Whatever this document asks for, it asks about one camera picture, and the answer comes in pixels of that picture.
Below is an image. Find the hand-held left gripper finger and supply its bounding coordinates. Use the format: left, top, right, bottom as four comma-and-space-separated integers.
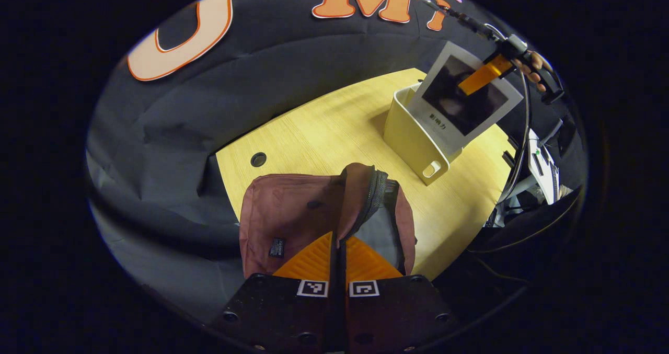
208, 232, 339, 352
338, 236, 462, 352

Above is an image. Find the black cable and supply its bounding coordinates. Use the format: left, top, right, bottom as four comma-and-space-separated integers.
468, 69, 533, 254

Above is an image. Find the white book with dark photo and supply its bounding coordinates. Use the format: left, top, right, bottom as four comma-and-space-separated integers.
407, 41, 524, 156

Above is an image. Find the white device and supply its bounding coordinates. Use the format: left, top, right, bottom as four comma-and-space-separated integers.
527, 129, 561, 204

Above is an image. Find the black backdrop cloth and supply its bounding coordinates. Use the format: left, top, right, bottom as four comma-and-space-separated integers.
85, 0, 589, 324

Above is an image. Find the white plastic bookshelf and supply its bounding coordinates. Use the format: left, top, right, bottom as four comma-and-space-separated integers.
384, 82, 464, 187

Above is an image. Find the maroon fabric schoolbag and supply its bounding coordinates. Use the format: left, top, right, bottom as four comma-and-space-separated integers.
239, 163, 418, 280

